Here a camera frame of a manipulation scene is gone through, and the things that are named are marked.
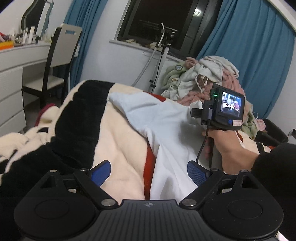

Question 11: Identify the white t-shirt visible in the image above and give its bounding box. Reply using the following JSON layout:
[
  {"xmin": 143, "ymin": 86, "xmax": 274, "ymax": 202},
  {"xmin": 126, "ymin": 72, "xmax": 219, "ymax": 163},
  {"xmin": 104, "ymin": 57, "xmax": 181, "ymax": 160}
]
[{"xmin": 109, "ymin": 92, "xmax": 204, "ymax": 202}]

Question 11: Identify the black sleeved right forearm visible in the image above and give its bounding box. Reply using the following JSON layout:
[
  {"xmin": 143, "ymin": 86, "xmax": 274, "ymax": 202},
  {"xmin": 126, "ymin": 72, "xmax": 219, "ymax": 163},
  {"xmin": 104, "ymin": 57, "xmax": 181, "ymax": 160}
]
[{"xmin": 251, "ymin": 143, "xmax": 295, "ymax": 240}]

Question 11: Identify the person right hand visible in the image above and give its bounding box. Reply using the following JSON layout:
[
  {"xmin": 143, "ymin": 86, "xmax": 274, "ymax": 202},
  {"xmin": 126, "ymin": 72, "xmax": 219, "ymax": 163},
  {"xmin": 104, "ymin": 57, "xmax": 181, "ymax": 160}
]
[{"xmin": 208, "ymin": 129, "xmax": 258, "ymax": 175}]

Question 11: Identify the light green blanket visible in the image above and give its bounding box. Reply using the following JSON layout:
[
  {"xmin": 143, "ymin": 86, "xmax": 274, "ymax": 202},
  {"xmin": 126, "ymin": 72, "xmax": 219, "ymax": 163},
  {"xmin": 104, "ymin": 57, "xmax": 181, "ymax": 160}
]
[{"xmin": 160, "ymin": 60, "xmax": 258, "ymax": 141}]

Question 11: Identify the pink fluffy blanket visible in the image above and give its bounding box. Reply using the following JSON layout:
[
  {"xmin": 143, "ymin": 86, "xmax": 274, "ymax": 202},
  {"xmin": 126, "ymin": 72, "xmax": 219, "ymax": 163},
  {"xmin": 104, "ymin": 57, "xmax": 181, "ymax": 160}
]
[{"xmin": 176, "ymin": 56, "xmax": 245, "ymax": 106}]

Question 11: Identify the pink garment on armchair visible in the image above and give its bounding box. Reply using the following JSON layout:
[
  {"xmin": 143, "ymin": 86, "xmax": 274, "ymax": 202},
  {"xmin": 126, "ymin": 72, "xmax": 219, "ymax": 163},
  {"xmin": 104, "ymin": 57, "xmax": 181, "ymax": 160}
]
[{"xmin": 255, "ymin": 119, "xmax": 266, "ymax": 132}]

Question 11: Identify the striped fleece bed blanket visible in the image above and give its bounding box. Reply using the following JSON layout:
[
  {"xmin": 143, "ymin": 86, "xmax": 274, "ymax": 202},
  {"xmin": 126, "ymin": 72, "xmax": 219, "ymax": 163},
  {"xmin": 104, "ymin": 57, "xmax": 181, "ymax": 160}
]
[{"xmin": 0, "ymin": 79, "xmax": 271, "ymax": 200}]

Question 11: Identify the black armchair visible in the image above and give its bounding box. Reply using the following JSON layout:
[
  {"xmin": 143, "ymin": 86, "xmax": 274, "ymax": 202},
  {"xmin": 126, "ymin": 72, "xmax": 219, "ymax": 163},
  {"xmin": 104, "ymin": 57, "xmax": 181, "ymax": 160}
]
[{"xmin": 255, "ymin": 118, "xmax": 288, "ymax": 147}]

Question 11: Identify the right blue curtain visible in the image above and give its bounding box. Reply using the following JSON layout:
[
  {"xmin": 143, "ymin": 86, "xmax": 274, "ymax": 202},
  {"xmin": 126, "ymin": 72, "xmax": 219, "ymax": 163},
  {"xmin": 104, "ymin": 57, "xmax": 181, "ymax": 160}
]
[{"xmin": 197, "ymin": 0, "xmax": 295, "ymax": 118}]

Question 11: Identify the blue curtain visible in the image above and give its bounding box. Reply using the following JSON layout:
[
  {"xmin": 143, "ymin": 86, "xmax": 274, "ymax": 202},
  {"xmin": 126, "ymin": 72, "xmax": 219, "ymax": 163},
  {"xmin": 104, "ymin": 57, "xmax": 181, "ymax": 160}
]
[
  {"xmin": 64, "ymin": 0, "xmax": 107, "ymax": 88},
  {"xmin": 197, "ymin": 0, "xmax": 295, "ymax": 118}
]

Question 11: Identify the silver tripod stand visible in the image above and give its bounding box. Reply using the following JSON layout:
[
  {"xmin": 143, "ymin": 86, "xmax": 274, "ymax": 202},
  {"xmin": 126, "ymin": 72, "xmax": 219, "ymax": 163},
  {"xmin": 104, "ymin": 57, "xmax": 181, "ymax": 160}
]
[{"xmin": 132, "ymin": 21, "xmax": 178, "ymax": 93}]

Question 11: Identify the dark window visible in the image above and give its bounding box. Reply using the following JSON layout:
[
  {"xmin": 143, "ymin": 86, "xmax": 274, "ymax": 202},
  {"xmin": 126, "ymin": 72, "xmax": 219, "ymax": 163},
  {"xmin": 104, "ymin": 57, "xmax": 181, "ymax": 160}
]
[{"xmin": 117, "ymin": 0, "xmax": 222, "ymax": 55}]

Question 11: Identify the grey black chair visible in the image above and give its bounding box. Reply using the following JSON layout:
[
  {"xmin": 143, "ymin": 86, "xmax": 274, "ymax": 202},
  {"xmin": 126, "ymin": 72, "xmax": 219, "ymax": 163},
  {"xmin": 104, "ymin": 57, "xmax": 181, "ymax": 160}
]
[{"xmin": 22, "ymin": 24, "xmax": 82, "ymax": 108}]

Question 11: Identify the white dresser desk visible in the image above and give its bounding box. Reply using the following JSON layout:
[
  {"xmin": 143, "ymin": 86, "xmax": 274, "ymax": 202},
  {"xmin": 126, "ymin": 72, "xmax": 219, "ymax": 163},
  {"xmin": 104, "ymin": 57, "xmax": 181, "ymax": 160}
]
[{"xmin": 1, "ymin": 42, "xmax": 50, "ymax": 136}]

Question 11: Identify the left blue curtain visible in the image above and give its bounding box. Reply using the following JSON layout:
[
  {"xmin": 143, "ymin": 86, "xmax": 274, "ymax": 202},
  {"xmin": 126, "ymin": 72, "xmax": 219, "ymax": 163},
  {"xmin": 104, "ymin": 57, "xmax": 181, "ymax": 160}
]
[{"xmin": 64, "ymin": 0, "xmax": 107, "ymax": 88}]

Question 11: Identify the orange box on desk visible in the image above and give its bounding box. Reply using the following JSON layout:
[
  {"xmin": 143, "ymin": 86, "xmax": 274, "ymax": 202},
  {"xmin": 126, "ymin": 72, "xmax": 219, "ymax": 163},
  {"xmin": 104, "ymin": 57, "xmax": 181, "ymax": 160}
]
[{"xmin": 0, "ymin": 41, "xmax": 14, "ymax": 50}]

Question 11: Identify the wavy black mirror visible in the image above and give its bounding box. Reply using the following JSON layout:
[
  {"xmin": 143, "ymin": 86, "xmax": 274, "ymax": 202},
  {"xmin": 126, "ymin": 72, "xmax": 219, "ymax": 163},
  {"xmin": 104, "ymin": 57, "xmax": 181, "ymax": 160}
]
[{"xmin": 21, "ymin": 0, "xmax": 54, "ymax": 33}]

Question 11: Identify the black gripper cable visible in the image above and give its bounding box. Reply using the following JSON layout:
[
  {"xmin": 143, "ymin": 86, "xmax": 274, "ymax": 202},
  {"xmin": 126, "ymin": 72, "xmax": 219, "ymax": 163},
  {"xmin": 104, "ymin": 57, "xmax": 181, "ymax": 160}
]
[{"xmin": 195, "ymin": 124, "xmax": 210, "ymax": 164}]

